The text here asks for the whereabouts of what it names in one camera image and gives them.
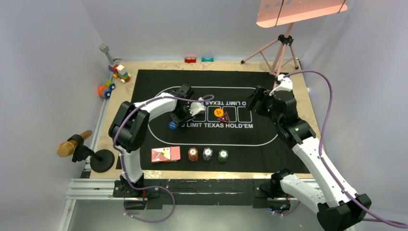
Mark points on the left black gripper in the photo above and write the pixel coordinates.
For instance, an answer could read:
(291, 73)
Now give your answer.
(189, 117)

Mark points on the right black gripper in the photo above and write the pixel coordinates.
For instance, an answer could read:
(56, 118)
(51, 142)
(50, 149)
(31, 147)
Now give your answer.
(260, 94)

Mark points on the blue round dealer button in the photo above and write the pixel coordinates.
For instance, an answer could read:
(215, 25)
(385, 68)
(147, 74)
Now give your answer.
(172, 125)

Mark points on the orange round button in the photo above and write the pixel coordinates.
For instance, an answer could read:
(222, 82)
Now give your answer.
(218, 112)

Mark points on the red triangular button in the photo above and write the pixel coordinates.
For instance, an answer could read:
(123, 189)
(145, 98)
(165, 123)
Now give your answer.
(225, 118)

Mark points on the red poker chip stack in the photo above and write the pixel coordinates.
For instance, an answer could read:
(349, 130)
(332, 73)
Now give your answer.
(193, 154)

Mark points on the blue poker chip stack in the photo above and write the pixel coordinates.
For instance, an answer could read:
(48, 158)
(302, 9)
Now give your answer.
(207, 153)

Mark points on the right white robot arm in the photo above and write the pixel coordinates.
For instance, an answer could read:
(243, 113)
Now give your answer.
(337, 205)

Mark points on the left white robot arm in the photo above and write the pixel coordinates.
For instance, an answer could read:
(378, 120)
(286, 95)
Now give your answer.
(130, 124)

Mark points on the black poker table mat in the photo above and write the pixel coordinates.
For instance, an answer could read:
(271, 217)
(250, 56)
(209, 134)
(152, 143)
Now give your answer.
(250, 139)

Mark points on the red small block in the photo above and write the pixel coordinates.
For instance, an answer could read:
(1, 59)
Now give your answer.
(190, 59)

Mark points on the pink playing card box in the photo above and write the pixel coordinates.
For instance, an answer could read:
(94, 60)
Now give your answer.
(165, 154)

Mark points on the teal small block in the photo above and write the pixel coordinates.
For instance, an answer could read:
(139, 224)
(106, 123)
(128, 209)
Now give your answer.
(207, 59)

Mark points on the green poker chip stack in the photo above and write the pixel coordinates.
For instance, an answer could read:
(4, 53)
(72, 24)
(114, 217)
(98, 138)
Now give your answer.
(222, 155)

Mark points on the colourful toy block train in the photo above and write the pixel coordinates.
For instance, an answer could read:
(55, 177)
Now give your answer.
(120, 72)

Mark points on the pink music stand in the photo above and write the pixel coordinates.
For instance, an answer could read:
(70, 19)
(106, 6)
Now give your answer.
(273, 13)

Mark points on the gold microphone on stand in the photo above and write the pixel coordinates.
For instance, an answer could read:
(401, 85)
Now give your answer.
(100, 161)

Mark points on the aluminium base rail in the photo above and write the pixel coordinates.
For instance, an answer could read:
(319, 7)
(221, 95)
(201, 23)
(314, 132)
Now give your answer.
(201, 205)

